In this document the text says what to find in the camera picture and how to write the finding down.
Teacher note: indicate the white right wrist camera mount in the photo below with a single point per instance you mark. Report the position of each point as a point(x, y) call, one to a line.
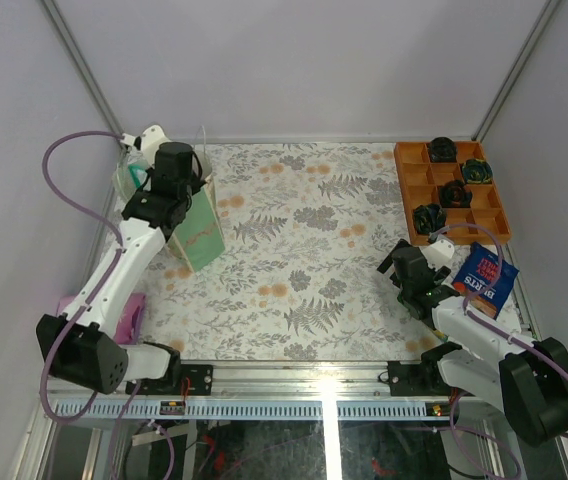
point(440, 253)

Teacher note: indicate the dark rosette centre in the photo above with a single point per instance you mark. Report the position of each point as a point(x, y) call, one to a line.
point(455, 194)

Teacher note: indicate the teal Fox's mint candy bag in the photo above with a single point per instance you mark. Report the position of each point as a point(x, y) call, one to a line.
point(140, 171)

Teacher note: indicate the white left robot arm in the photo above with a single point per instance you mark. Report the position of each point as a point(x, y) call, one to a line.
point(79, 344)

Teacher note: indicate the wooden compartment tray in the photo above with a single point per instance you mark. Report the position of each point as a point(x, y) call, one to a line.
point(443, 182)

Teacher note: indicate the cream and green paper bag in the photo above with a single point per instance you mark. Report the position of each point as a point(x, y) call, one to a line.
point(198, 240)

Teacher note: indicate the dark rosette bottom left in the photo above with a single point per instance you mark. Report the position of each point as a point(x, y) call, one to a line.
point(428, 218)

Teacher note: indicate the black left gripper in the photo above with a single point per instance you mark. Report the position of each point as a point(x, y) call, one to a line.
point(184, 179)

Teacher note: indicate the dark rosette right green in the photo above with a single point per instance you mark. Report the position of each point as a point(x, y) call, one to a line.
point(477, 172)

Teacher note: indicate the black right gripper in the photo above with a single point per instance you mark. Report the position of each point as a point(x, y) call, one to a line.
point(439, 275)

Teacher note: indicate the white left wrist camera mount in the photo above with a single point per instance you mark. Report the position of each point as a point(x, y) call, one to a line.
point(147, 143)

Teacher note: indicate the green Fox's spring tea bag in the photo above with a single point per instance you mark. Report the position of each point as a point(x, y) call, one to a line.
point(401, 300)

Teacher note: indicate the dark rosette top left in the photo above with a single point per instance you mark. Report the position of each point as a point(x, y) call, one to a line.
point(442, 150)

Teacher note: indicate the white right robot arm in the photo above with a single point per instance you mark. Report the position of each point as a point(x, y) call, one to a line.
point(523, 378)

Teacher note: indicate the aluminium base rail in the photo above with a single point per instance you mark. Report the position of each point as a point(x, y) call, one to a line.
point(299, 381)

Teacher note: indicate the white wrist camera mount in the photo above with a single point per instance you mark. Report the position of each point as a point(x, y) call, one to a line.
point(440, 253)
point(147, 143)

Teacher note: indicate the pink Frozen tissue pack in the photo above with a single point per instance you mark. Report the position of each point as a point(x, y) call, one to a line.
point(127, 330)

